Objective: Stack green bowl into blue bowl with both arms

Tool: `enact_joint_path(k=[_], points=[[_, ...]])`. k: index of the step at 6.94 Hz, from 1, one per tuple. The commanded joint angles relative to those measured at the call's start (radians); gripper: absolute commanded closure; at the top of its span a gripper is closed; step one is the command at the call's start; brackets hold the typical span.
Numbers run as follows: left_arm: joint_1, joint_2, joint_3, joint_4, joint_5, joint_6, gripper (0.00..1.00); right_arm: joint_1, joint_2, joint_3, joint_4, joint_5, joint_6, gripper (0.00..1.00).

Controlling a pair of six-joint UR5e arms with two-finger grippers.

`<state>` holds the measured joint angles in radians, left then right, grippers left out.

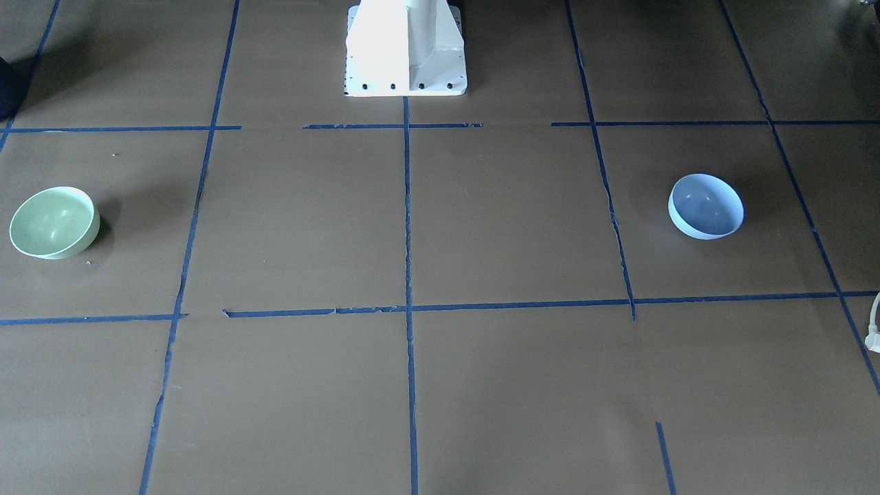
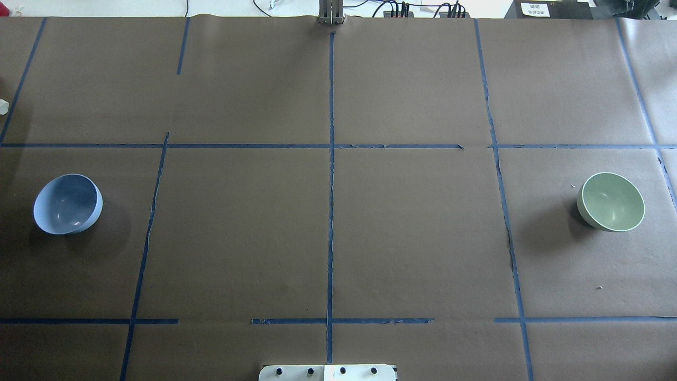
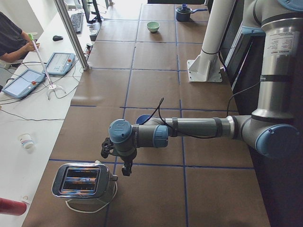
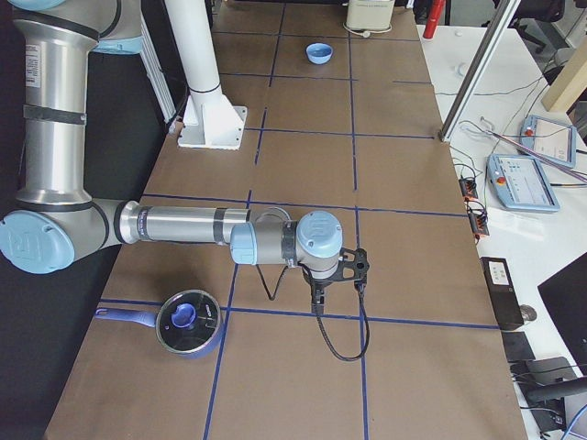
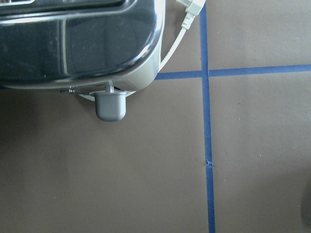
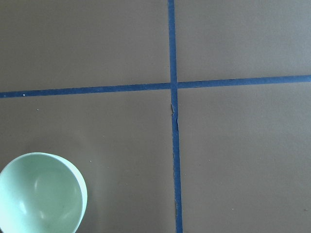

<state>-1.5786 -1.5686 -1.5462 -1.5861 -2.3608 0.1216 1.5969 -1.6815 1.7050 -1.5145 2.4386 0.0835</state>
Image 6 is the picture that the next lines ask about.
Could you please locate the green bowl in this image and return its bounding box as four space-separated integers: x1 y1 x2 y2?
0 152 87 233

